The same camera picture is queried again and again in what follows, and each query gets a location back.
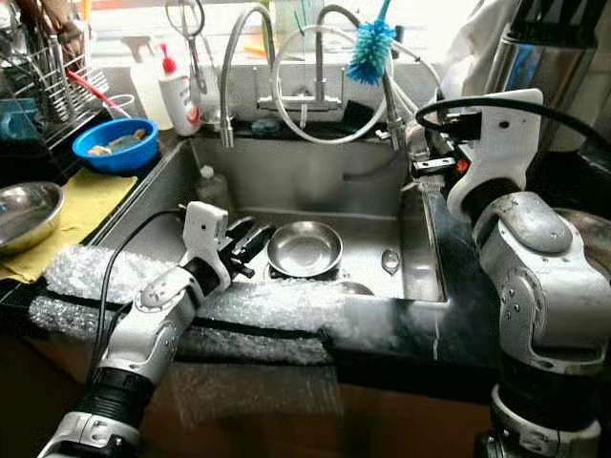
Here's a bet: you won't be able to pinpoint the small steel plate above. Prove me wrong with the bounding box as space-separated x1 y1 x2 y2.
265 220 345 279

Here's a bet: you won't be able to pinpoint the clear plastic bottle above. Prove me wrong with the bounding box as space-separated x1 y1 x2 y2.
196 165 228 211

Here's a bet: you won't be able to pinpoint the stainless steel sink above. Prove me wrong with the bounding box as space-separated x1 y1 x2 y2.
95 136 448 303

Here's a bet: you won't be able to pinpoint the small steel bowl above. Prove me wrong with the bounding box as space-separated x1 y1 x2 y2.
329 280 373 298

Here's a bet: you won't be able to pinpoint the steel spoon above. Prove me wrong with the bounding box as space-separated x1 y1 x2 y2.
380 248 402 278

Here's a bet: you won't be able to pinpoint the small steel cup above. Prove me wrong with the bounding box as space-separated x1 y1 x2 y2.
199 105 230 130

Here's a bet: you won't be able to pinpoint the teal mug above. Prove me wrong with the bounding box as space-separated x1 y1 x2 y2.
0 98 41 141

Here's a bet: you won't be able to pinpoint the wide shallow steel bowl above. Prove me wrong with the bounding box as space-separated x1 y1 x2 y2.
0 181 64 256

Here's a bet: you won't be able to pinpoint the flexible steel faucet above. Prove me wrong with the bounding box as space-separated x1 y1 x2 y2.
220 3 278 149

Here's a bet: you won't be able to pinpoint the white cloth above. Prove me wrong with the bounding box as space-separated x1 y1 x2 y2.
434 0 512 96

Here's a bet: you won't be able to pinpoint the blue bottle brush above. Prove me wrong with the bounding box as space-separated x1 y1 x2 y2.
347 0 397 85

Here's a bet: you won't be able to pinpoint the white bottle with red cap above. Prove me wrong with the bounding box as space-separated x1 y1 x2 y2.
158 45 197 137

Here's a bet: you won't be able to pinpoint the steel knife block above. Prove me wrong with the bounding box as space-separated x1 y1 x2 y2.
487 0 611 144

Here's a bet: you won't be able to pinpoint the yellow cloth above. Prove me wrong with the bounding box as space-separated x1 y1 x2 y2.
0 167 139 284

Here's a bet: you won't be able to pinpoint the pale food scraps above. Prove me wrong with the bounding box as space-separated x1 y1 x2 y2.
89 129 149 156

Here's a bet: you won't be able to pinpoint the steel mixer tap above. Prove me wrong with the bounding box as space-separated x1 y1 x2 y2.
253 3 364 115

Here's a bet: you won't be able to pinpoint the blue plastic bowl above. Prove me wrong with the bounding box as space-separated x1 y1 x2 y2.
72 117 159 175

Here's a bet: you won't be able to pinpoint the clear plastic cup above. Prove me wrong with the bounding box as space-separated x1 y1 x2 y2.
105 94 139 120

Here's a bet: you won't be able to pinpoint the white spray bottle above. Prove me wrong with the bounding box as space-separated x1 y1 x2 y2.
124 35 168 125

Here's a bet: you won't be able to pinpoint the brown wooden cabinet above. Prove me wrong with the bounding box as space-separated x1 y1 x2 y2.
0 334 497 458

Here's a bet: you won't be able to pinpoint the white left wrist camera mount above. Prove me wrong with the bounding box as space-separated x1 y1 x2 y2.
184 200 232 287

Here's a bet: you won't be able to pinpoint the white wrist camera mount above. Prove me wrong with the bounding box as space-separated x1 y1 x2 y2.
447 89 545 222
184 200 232 287

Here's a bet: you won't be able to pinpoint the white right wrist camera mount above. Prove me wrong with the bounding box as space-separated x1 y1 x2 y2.
447 89 545 222

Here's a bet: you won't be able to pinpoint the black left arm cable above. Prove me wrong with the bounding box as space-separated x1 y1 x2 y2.
96 207 188 373

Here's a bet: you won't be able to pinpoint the wire dish rack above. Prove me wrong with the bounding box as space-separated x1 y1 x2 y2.
5 24 111 135

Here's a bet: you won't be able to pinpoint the steel loop-handled utensil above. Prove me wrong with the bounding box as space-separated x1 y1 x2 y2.
165 0 208 96

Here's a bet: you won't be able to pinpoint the red handled utensil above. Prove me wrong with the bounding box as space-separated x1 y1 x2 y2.
69 69 125 111

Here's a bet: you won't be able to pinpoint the brown wooden utensil handles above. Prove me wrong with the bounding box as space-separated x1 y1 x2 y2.
14 0 87 49

